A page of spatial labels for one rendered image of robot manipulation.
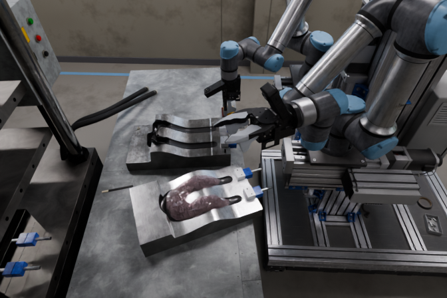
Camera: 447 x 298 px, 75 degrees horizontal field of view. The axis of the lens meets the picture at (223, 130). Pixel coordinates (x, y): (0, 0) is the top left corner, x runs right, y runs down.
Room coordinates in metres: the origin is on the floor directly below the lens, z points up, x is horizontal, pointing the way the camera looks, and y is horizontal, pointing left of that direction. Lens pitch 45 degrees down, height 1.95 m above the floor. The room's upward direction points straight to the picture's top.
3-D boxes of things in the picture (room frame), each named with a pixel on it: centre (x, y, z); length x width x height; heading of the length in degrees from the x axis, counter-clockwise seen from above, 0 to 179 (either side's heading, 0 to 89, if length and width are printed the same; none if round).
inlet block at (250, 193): (0.72, -0.16, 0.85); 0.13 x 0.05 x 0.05; 111
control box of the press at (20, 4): (1.19, 0.94, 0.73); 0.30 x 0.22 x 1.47; 4
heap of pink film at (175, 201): (0.67, 0.11, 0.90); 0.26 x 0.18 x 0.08; 111
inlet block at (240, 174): (0.82, -0.12, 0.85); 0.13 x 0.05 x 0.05; 111
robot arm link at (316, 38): (1.34, -0.48, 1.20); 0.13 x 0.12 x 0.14; 43
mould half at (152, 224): (0.67, 0.12, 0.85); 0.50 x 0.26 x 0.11; 111
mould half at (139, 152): (1.02, 0.22, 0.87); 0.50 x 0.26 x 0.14; 94
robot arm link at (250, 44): (1.14, -0.11, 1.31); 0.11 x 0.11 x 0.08; 43
